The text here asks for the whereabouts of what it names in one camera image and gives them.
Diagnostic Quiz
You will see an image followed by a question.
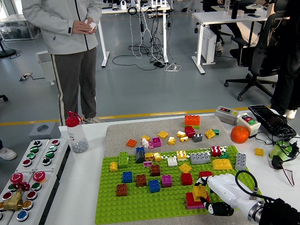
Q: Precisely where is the white panel under desk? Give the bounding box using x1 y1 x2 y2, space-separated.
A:
201 24 217 64

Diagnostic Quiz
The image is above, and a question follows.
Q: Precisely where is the black fan stand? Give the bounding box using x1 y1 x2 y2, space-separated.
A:
0 38 16 59

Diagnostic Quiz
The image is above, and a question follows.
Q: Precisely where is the magenta square brick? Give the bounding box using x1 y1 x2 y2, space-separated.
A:
161 175 173 188

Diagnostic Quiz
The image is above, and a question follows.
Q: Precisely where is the dark red square brick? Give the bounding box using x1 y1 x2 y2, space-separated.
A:
184 126 196 138

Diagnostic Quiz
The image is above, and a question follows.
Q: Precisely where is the grey switch box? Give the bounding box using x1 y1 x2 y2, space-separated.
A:
214 105 240 125

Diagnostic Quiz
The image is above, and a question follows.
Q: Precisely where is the brass valve with red handle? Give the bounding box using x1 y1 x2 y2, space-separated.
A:
2 182 30 211

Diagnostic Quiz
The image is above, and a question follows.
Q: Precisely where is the long orange brick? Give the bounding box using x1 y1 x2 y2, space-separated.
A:
184 115 201 127

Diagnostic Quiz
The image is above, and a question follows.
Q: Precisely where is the black plug with cord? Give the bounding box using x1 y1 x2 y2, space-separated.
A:
254 131 300 160

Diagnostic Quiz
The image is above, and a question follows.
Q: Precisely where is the grey block with round hole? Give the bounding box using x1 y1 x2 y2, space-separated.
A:
29 121 60 142

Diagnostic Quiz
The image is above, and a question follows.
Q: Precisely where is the yellow curved long brick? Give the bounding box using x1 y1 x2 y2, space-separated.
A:
212 158 233 171

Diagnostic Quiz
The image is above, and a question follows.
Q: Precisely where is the long red brick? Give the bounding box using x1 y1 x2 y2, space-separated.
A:
185 192 205 209

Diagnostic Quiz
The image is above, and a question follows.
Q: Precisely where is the person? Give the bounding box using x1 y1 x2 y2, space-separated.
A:
0 140 17 161
21 0 104 127
269 0 300 120
202 0 246 52

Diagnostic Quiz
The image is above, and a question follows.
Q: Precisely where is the grey four-button control box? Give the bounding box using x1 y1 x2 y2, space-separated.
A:
34 138 70 173
15 139 50 173

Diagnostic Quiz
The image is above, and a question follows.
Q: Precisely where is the white desk with cables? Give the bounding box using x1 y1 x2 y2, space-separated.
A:
97 0 175 68

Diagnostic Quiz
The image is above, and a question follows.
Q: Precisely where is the black servo with wires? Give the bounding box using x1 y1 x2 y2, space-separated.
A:
271 155 296 188

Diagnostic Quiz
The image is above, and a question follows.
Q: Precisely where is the clear bottle with red cap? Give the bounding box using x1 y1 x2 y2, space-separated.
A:
65 111 89 154

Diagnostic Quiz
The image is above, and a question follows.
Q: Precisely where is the yellow and white brick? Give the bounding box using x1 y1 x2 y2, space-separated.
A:
176 150 188 162

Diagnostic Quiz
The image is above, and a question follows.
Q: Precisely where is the large yellow square brick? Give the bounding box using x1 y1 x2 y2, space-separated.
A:
192 186 209 202

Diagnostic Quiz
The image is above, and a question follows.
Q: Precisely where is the brown square brick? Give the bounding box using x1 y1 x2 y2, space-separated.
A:
116 183 128 197
150 165 162 177
136 174 148 188

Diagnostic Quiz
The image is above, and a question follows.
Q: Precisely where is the dark grey slope brick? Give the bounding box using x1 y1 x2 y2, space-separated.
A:
135 150 146 164

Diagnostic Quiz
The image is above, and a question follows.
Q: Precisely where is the red brick with white studs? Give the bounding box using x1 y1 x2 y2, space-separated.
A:
210 146 222 158

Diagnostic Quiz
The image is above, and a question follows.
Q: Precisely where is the white red-green switch box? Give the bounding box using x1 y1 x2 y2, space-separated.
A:
237 113 261 138

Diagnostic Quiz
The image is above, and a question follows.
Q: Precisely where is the grey felt mat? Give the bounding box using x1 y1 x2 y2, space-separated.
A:
104 115 275 225

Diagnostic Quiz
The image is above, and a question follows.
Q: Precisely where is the green studded baseplate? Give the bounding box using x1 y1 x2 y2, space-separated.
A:
95 145 268 224

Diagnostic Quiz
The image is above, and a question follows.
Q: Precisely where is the orange fruit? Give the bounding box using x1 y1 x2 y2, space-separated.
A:
230 126 250 144

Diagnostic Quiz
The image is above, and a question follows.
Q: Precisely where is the white office desk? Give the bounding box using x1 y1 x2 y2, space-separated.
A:
191 9 268 75

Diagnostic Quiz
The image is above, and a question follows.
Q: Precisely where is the white panel heater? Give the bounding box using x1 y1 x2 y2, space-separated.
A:
35 50 57 86

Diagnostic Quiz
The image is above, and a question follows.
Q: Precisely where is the grey floor socket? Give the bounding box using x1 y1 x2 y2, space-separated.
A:
18 73 33 82

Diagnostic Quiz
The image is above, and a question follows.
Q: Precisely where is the grey box with mushroom button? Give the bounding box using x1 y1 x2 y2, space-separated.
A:
8 171 59 225
0 172 33 225

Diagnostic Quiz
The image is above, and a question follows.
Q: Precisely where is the black keyboard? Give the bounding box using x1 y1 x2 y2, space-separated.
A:
247 105 297 138

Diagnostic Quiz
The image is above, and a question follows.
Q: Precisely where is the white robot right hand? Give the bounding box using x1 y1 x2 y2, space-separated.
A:
194 173 259 218

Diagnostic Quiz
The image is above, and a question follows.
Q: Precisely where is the long grey brick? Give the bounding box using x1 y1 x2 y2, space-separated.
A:
189 153 211 165

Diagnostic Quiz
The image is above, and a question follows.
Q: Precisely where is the transparent storage case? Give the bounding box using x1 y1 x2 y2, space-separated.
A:
0 13 42 42

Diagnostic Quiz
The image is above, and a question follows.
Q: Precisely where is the black mesh office chair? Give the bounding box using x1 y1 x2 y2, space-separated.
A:
224 0 291 102

